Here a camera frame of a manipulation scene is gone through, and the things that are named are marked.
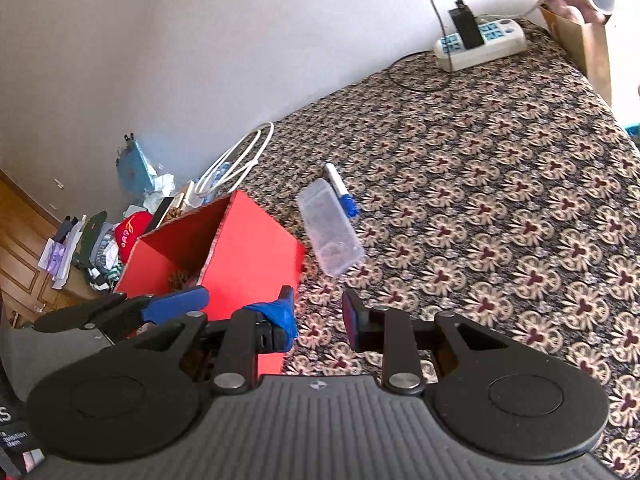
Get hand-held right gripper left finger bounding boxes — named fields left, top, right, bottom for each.
left=117, top=285, right=299, bottom=396

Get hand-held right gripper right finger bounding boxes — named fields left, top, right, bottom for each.
left=342, top=287, right=508, bottom=395

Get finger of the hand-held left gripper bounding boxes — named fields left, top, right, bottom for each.
left=34, top=285, right=211, bottom=335

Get red cardboard box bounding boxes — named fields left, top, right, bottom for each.
left=114, top=190, right=307, bottom=376

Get clear plastic case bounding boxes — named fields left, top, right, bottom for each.
left=296, top=177, right=366, bottom=278

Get white marker pen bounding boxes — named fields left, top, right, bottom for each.
left=324, top=162, right=351, bottom=201

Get red heart plush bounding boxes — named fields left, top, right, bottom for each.
left=114, top=211, right=153, bottom=263

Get striped cloth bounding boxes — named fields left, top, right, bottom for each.
left=87, top=222, right=126, bottom=293

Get black phone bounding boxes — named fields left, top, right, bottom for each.
left=147, top=196, right=176, bottom=233

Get purple white papers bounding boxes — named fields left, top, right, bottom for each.
left=39, top=215, right=88, bottom=291

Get dark cloth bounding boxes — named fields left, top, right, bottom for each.
left=72, top=210, right=108, bottom=271

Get white plastic bag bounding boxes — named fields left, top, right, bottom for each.
left=142, top=172, right=176, bottom=211

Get blue pouch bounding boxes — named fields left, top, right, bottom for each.
left=116, top=132, right=161, bottom=196

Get floral patterned blanket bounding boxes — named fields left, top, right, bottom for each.
left=200, top=17, right=640, bottom=478

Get white power strip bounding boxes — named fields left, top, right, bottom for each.
left=433, top=17, right=528, bottom=73

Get black charger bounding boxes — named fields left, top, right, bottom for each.
left=447, top=6, right=486, bottom=51

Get brown paper bag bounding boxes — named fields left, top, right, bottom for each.
left=539, top=4, right=613, bottom=106

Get white coiled cable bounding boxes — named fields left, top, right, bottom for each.
left=192, top=121, right=276, bottom=201

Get charger cable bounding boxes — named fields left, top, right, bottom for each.
left=387, top=0, right=471, bottom=93

